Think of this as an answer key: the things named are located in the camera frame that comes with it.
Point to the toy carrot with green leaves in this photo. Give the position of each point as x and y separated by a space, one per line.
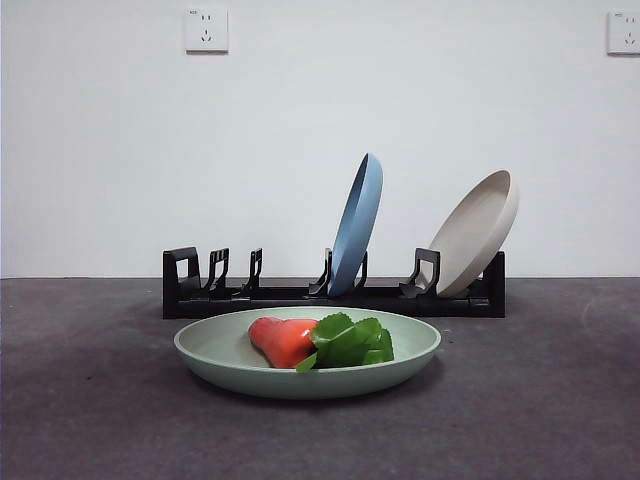
320 340

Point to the green plate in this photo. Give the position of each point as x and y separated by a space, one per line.
250 372

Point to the blue plate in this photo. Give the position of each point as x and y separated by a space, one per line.
359 227

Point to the black plate rack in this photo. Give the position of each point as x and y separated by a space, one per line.
200 302

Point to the beige plate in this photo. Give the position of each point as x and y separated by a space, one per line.
475 235

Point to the white wall socket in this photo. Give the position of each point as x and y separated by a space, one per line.
624 33
206 30

